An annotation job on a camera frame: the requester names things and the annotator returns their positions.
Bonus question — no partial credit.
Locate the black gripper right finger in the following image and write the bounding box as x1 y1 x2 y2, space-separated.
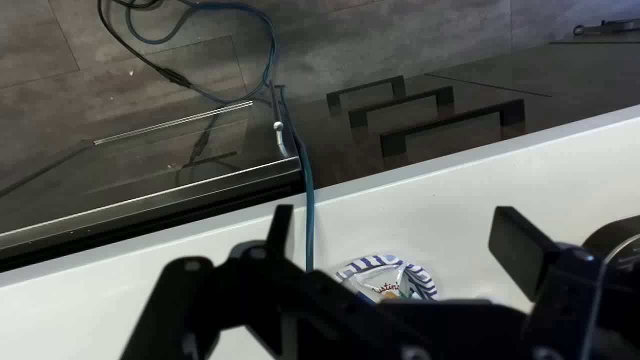
488 204 562 302

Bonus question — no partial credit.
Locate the silver dishwasher handle bar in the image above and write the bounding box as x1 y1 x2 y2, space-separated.
93 98 257 149

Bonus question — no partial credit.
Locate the thin black floor cable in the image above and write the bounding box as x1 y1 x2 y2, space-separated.
96 0 232 106

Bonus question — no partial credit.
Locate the blue and white patterned bowl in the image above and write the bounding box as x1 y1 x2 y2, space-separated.
335 252 441 306

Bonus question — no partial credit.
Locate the blue power cable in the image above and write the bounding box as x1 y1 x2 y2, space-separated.
123 0 320 275

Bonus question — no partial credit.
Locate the black drawer handle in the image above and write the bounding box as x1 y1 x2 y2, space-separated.
327 75 409 113
379 98 529 163
347 84 456 131

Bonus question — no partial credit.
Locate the dark built-in dishwasher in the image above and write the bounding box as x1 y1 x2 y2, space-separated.
0 98 306 273

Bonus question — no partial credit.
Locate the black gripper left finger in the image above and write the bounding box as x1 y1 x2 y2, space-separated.
267 202 297 263

